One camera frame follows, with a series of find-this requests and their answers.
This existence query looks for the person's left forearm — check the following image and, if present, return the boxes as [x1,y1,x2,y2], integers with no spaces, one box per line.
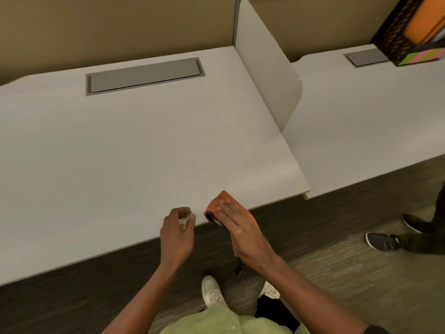
[100,259,190,334]

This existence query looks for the small grey desk cable cover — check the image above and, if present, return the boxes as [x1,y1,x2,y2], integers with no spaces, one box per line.
[343,48,393,68]

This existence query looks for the black mesh desk organizer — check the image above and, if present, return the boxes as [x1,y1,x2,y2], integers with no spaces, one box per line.
[370,0,445,67]

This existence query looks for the orange folder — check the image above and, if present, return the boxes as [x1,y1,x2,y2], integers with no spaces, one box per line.
[403,0,445,44]

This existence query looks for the large grey desk cable cover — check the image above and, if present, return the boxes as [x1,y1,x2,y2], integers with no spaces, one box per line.
[86,57,206,97]

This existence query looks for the person's left hand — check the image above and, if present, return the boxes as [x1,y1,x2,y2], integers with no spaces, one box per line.
[159,207,197,272]

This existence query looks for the person's right forearm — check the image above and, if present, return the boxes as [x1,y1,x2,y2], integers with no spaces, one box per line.
[243,254,381,334]

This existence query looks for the person's green shirt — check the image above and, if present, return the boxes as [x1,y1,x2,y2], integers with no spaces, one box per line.
[149,304,311,334]

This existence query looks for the orange cleaning cloth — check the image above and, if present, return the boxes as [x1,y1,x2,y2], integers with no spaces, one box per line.
[204,190,258,229]

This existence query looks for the person's right hand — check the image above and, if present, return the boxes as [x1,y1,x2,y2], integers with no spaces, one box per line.
[217,200,279,272]

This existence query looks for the person's black trousers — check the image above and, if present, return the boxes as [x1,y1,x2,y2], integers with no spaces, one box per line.
[254,295,301,333]

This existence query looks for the small white bottle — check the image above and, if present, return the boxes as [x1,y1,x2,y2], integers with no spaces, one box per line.
[179,211,196,231]

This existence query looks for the white desk divider panel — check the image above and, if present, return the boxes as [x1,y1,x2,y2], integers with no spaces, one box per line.
[234,0,303,133]

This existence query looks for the person's white shoe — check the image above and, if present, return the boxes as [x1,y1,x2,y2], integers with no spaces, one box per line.
[260,281,281,300]
[201,275,227,309]

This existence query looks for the colourful sticky note pad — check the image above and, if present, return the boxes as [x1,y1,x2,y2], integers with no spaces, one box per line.
[399,47,445,67]

